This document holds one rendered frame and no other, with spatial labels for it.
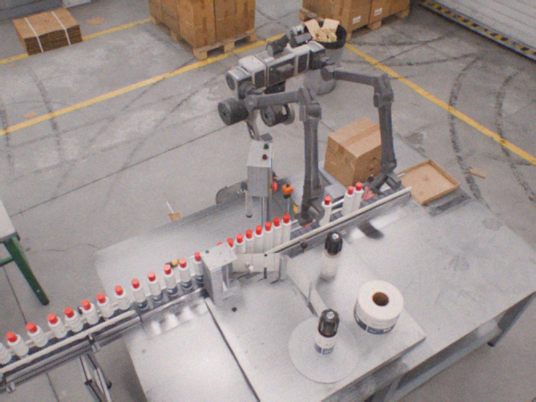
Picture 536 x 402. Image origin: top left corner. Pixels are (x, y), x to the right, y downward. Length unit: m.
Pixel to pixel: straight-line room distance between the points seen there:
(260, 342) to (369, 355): 0.48
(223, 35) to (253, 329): 4.12
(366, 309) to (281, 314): 0.40
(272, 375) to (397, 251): 0.97
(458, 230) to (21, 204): 3.30
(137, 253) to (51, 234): 1.50
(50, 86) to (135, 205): 2.09
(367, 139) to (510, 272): 1.03
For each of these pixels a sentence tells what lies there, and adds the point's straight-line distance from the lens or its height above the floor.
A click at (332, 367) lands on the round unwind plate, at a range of 2.16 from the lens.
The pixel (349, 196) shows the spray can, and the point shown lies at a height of 1.04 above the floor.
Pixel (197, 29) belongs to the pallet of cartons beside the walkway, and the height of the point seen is 0.37.
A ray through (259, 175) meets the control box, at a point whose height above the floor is 1.42.
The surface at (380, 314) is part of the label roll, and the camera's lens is 2.17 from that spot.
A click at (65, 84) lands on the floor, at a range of 5.62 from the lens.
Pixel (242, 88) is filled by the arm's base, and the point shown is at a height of 1.47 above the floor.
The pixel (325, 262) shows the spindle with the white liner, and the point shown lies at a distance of 2.29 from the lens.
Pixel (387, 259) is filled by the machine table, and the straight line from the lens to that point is 2.59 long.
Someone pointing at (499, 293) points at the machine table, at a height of 0.83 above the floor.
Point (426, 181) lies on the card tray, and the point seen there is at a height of 0.83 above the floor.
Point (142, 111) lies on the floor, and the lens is 4.98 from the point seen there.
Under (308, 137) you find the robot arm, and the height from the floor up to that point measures 1.48.
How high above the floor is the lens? 2.85
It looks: 47 degrees down
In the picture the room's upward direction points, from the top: 1 degrees clockwise
